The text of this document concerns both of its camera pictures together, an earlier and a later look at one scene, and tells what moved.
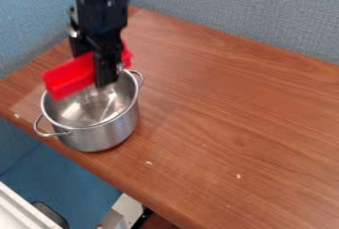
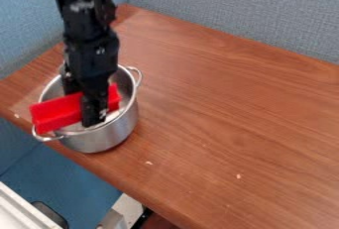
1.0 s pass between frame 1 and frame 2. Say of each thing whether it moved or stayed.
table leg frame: stayed
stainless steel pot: stayed
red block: moved
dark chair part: stayed
